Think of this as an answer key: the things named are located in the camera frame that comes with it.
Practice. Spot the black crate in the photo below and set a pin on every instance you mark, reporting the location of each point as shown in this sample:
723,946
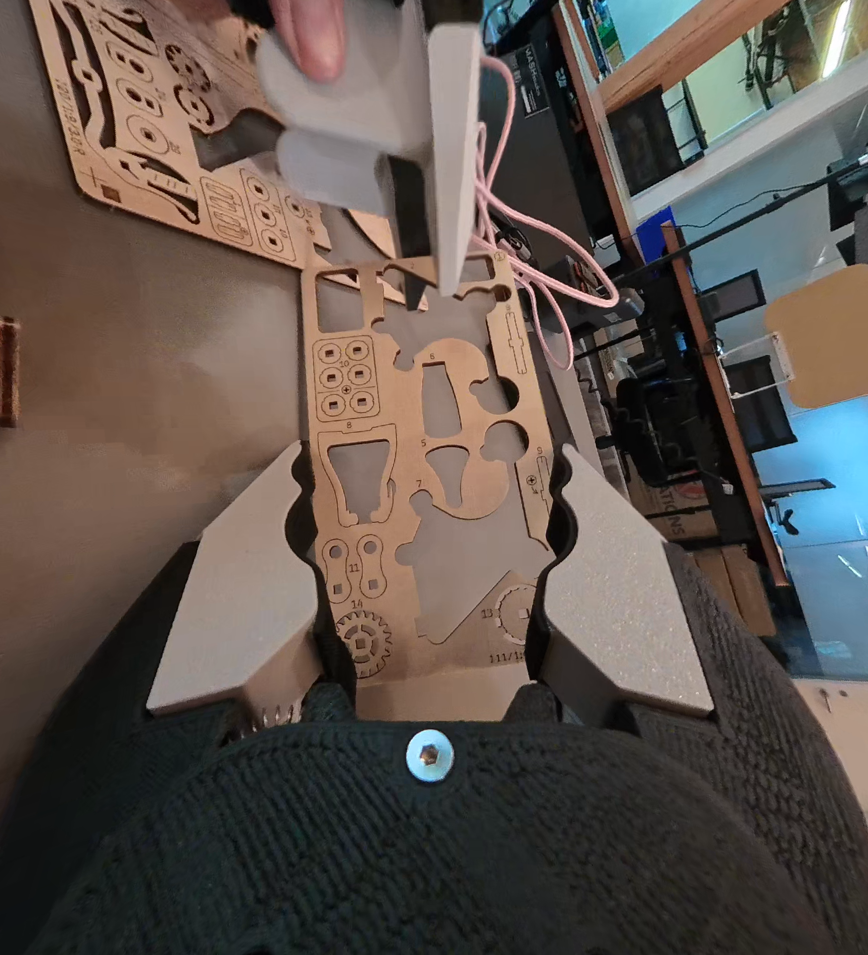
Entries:
643,142

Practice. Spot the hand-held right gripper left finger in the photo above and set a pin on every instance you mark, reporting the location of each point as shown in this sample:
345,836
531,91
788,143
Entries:
240,597

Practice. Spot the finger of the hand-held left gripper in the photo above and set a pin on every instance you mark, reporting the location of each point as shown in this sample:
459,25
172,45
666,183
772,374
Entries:
411,224
452,149

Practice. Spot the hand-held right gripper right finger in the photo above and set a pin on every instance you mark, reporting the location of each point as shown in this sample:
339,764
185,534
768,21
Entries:
620,597

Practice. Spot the narrow wooden parts sheet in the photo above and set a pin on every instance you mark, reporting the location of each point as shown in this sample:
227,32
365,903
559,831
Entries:
404,407

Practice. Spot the wood-edged desk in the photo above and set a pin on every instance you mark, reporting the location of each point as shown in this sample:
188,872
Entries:
592,112
760,522

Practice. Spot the tan rounded board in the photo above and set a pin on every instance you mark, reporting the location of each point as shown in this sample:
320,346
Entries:
837,336

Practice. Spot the printed cardboard box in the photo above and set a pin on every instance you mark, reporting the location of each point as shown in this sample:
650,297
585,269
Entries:
672,515

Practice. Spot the wooden parts sheet oval cutouts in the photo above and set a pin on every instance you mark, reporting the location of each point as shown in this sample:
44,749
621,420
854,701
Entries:
169,101

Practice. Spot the black box with white label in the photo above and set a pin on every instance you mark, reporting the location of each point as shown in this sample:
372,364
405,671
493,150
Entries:
546,149

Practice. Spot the person's left hand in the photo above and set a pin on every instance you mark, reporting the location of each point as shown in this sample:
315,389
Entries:
314,37

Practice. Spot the small black monitor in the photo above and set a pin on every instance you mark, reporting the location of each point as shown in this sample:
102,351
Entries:
736,295

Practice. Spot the wooden pillar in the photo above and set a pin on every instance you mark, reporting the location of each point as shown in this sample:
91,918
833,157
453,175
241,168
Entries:
672,56

